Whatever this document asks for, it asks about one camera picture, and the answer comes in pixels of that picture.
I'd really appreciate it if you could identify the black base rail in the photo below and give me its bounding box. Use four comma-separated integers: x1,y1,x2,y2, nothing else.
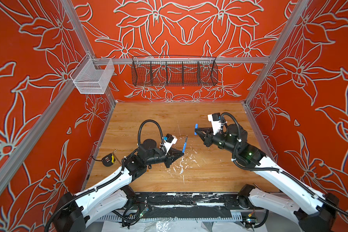
136,192,240,209

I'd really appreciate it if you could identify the white cable duct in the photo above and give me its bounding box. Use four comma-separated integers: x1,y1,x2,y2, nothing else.
95,212,243,223

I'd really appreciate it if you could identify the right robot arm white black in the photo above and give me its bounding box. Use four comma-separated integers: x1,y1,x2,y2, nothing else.
195,124,339,232

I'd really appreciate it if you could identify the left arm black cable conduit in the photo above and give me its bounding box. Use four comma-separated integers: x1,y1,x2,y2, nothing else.
137,119,164,148

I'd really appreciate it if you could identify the black wire basket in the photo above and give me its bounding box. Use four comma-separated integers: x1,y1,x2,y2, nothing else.
131,55,219,87

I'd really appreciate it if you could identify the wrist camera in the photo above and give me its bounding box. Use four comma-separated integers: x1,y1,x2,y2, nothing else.
208,113,223,135
160,133,177,155

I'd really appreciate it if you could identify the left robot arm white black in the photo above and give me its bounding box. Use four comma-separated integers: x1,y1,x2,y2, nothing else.
44,139,184,232

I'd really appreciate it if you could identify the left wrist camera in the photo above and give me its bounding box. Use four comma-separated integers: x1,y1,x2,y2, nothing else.
160,133,177,155

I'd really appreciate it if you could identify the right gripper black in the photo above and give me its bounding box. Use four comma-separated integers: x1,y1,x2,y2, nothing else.
194,126,241,155

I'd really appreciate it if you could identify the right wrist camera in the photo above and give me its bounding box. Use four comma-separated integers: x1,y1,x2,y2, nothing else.
208,113,223,135

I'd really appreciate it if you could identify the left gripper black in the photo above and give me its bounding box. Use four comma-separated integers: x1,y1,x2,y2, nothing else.
145,147,183,168

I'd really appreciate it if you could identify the white mesh basket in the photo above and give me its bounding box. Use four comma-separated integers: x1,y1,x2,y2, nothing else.
70,57,115,94

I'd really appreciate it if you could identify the yellow black tape measure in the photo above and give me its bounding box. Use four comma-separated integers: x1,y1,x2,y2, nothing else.
101,153,115,167

